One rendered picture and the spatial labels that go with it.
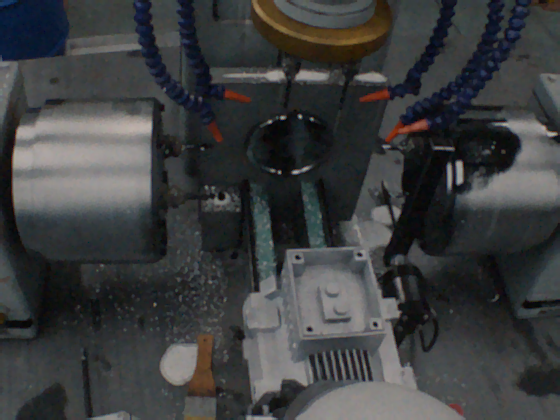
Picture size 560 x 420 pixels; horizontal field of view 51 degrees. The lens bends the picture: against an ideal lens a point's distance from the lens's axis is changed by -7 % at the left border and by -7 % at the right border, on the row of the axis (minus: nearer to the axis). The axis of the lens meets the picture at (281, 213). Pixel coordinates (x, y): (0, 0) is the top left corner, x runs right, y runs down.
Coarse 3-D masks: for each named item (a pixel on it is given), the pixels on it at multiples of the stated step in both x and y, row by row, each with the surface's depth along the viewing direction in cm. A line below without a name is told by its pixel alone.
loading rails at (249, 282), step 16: (304, 192) 110; (320, 192) 109; (304, 208) 108; (320, 208) 109; (256, 224) 105; (304, 224) 108; (320, 224) 106; (256, 240) 103; (272, 240) 103; (304, 240) 108; (224, 256) 113; (240, 256) 112; (256, 256) 101; (272, 256) 101; (256, 272) 98; (272, 272) 99; (256, 288) 96; (240, 336) 101; (240, 416) 93
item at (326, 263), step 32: (288, 256) 74; (320, 256) 76; (352, 256) 75; (288, 288) 74; (320, 288) 73; (352, 288) 75; (288, 320) 73; (320, 320) 72; (352, 320) 72; (384, 320) 69; (320, 352) 70
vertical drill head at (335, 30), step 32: (256, 0) 74; (288, 0) 71; (320, 0) 70; (352, 0) 71; (384, 0) 77; (288, 32) 70; (320, 32) 71; (352, 32) 71; (384, 32) 73; (288, 64) 76; (352, 64) 77; (288, 96) 81
